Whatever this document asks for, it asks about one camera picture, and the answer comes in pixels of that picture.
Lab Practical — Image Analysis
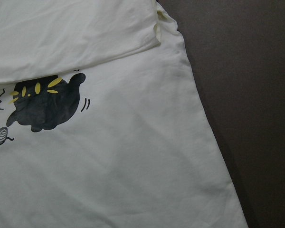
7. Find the cream long-sleeve cat shirt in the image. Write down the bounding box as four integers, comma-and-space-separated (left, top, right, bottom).
0, 0, 247, 228

